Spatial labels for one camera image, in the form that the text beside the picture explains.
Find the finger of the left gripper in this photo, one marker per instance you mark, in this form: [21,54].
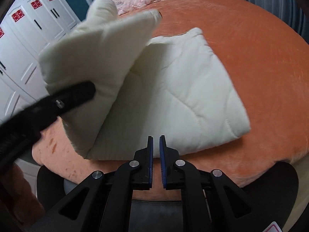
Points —
[72,97]

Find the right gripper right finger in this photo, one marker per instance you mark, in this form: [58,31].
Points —
[211,201]

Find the white wardrobe with red stickers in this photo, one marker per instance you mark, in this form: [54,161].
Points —
[28,27]

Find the orange velvet bedspread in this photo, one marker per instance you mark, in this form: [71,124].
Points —
[268,64]

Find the blue grey curtain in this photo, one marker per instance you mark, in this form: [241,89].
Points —
[289,12]

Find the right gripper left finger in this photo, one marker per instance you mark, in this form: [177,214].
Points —
[102,201]

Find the cream quilted jacket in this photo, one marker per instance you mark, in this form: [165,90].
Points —
[145,86]

